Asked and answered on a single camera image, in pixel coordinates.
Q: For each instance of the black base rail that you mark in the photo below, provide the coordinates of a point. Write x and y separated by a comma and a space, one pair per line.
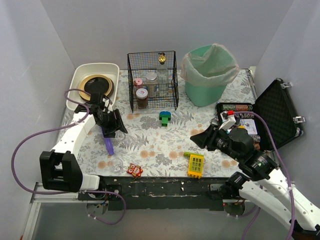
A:
157, 193

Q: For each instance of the white rectangular basin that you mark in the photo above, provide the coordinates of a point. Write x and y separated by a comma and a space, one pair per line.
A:
101, 69

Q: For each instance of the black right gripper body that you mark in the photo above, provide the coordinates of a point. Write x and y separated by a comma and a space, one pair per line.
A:
208, 137

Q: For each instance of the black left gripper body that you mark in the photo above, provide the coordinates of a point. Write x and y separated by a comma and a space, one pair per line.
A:
114, 121

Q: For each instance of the red owl toy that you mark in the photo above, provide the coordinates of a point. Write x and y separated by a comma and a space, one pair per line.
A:
135, 170

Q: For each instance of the clear plastic bin liner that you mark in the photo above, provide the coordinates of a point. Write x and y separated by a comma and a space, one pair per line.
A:
209, 66

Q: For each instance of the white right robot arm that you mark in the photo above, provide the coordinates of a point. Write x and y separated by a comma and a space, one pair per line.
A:
262, 182

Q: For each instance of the small black plate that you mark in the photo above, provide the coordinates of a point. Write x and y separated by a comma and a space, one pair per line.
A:
98, 84

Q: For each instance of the deck of playing cards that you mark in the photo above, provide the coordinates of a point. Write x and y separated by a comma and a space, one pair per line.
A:
249, 125

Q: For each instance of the red chip stack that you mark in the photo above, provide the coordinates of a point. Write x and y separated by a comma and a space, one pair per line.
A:
243, 107

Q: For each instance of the green trash bin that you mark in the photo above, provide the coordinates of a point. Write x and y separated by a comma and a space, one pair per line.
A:
203, 96

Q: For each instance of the purple toy piece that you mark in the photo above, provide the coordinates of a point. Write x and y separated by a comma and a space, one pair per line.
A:
108, 146

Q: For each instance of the yellow green toy window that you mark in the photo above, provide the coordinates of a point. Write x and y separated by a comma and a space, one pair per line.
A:
195, 165

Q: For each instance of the clear glass bottle gold cap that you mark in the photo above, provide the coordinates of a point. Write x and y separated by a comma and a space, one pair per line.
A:
162, 75

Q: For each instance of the yellow plate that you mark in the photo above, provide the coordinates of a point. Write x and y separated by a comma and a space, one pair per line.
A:
85, 95

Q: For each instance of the clear glass cup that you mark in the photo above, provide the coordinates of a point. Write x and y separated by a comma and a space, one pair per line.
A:
120, 136
116, 165

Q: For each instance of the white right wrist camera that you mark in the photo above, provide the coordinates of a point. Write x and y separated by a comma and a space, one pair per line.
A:
228, 120

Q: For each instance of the silver lid pepper jar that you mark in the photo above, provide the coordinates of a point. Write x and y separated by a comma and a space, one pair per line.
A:
151, 79

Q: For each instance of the black wire basket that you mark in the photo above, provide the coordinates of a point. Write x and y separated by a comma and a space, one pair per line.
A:
139, 64

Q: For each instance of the green blue chip stack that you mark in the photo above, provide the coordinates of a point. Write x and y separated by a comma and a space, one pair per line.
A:
228, 107

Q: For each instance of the brown sauce jar white lid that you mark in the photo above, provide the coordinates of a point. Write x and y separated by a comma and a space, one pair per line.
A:
142, 97

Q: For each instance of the pink lid toothpick jar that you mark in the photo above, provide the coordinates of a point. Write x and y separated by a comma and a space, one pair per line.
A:
138, 83

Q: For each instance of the blue orange loose chips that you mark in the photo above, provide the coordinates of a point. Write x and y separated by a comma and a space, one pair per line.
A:
246, 115

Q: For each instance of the black poker chip case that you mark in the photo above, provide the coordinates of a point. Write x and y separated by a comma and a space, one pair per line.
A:
276, 108

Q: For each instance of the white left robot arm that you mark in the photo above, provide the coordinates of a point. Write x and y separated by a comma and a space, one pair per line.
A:
59, 167

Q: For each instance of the green blue toy block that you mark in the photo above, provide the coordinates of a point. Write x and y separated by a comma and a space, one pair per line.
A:
164, 117

